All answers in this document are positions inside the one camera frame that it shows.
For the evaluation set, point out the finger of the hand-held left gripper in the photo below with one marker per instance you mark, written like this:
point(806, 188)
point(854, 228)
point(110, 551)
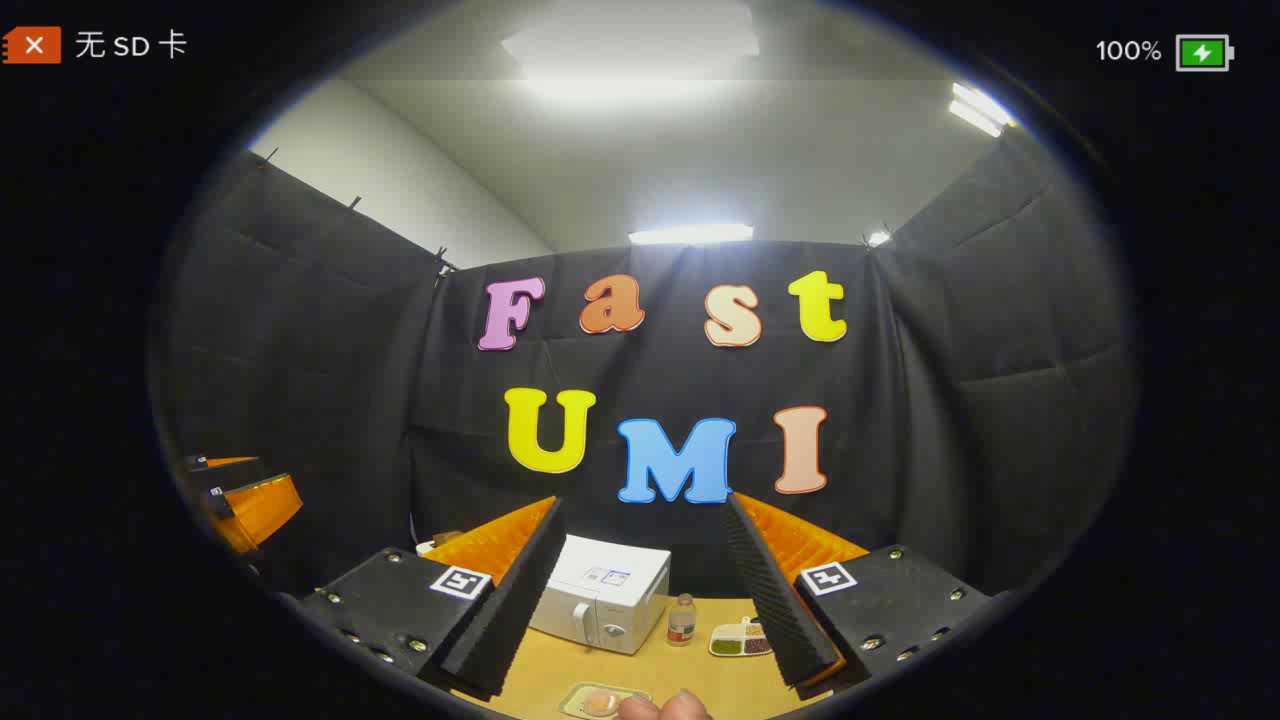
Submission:
point(262, 508)
point(222, 464)

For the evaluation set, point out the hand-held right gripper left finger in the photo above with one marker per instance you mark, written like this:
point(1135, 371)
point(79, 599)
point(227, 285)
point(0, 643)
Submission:
point(520, 590)

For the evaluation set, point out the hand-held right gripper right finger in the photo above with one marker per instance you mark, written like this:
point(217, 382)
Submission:
point(770, 590)

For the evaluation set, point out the white microwave oven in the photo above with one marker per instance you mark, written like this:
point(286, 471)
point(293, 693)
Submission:
point(600, 600)

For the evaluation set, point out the orange breaded food bun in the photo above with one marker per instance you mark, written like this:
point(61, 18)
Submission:
point(600, 702)

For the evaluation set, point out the white divided dish of beans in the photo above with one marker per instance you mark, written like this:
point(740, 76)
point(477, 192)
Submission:
point(738, 642)

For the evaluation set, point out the clear bottle with red label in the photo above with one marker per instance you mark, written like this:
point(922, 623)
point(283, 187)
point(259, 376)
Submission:
point(682, 622)

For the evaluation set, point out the white appliance with brown band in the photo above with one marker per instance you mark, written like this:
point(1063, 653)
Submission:
point(428, 547)

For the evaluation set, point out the pale green square plate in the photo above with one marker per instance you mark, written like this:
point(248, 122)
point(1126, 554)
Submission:
point(575, 700)

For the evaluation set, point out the ceiling light panel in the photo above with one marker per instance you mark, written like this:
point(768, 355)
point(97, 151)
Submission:
point(630, 50)
point(690, 233)
point(978, 108)

